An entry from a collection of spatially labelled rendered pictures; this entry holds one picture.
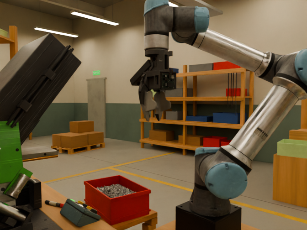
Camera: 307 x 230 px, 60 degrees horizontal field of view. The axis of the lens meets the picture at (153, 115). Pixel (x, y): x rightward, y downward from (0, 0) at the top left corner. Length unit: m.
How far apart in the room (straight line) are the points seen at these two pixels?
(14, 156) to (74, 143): 6.01
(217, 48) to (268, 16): 5.52
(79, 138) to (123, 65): 3.13
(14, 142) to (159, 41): 0.61
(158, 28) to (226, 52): 0.28
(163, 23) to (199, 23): 0.11
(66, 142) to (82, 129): 0.80
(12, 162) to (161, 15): 0.69
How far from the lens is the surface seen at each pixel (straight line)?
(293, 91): 0.90
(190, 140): 6.56
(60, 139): 7.29
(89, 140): 7.37
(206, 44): 0.96
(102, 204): 1.31
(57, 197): 1.35
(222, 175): 0.82
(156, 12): 0.82
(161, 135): 7.13
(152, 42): 0.80
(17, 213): 1.01
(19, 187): 1.01
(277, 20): 6.38
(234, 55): 0.98
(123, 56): 9.05
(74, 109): 11.40
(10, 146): 1.05
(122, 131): 9.02
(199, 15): 0.84
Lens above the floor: 1.34
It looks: 3 degrees down
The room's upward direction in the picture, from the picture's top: straight up
